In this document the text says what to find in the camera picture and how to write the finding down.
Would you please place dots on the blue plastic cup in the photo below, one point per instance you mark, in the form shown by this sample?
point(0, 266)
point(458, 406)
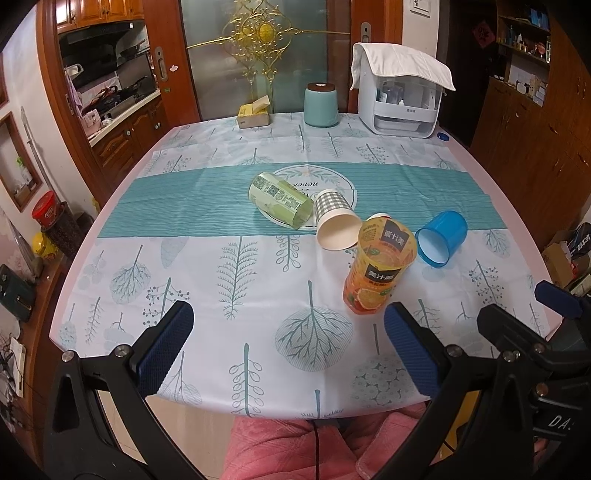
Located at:
point(442, 237)

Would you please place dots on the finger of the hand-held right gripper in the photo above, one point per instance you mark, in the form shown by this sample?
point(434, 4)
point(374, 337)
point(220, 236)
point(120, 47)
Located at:
point(512, 330)
point(556, 297)

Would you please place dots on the black device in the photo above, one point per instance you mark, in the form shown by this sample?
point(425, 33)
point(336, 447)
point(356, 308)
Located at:
point(16, 291)

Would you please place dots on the green printed paper cup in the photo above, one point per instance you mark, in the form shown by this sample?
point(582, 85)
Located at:
point(277, 199)

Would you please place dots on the leaf print tablecloth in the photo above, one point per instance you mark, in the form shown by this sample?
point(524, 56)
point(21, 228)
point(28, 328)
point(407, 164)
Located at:
point(258, 295)

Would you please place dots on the red lid jar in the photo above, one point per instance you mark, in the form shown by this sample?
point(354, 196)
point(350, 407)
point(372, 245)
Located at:
point(45, 208)

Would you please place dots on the red wall ornament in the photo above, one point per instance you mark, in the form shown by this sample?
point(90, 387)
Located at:
point(483, 33)

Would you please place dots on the glass door with gold ornament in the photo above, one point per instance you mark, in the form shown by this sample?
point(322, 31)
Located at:
point(258, 55)

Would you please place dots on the yellow round container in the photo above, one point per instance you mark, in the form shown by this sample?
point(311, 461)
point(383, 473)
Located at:
point(44, 244)

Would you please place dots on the white countertop appliance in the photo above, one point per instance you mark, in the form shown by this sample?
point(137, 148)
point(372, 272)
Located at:
point(400, 107)

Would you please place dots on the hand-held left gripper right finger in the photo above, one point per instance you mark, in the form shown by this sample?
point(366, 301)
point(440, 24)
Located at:
point(411, 353)

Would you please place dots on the orange juice print cup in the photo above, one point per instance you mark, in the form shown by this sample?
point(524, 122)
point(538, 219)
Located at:
point(379, 270)

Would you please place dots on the wooden kitchen cabinet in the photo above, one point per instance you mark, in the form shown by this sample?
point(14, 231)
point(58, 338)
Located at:
point(115, 83)

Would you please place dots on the dark brown jar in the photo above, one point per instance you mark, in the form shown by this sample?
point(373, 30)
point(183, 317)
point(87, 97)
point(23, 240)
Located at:
point(63, 234)

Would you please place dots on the yellow tissue box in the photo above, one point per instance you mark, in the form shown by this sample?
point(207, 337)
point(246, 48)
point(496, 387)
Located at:
point(253, 114)

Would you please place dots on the white towel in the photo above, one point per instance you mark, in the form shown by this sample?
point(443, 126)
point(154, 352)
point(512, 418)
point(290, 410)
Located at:
point(397, 62)

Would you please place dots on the pink quilted clothing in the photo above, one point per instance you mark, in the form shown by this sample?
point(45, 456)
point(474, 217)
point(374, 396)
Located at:
point(295, 447)

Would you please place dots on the wooden shelf cabinet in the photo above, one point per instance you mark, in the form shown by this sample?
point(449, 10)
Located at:
point(521, 101)

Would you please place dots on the teal canister with brown lid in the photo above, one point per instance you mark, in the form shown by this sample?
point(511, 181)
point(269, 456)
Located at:
point(320, 106)

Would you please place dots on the cardboard box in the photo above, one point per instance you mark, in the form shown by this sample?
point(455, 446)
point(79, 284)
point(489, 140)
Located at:
point(557, 262)

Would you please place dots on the checked paper cup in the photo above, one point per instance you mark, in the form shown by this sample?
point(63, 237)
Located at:
point(336, 222)

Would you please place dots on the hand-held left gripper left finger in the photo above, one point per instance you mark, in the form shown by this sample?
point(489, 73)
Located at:
point(164, 350)

